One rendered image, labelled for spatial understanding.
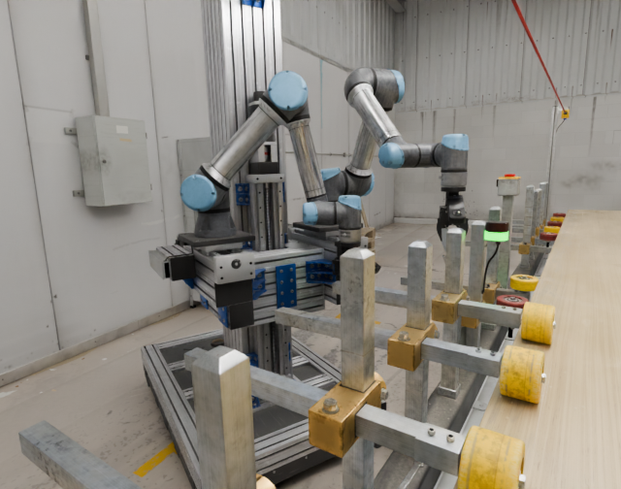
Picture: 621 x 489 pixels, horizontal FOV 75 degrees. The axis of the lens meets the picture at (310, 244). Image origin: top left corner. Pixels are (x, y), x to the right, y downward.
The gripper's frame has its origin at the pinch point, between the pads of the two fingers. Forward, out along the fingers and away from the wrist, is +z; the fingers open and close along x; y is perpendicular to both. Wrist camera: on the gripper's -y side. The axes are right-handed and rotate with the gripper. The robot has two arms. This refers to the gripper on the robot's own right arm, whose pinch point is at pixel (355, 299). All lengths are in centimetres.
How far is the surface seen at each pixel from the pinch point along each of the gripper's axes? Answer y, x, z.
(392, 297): -24.3, 26.3, -12.2
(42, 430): -9, 100, -13
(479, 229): -38.2, -2.5, -26.4
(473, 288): -37.2, -2.6, -8.9
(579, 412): -64, 50, -8
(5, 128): 227, 14, -72
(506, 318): -50, 26, -12
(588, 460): -65, 61, -8
